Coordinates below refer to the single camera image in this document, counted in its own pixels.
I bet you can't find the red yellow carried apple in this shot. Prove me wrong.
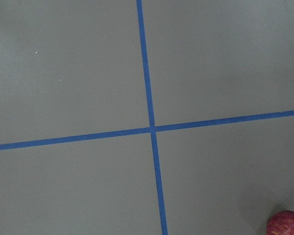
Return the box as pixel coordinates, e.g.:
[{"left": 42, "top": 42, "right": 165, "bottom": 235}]
[{"left": 266, "top": 211, "right": 294, "bottom": 235}]

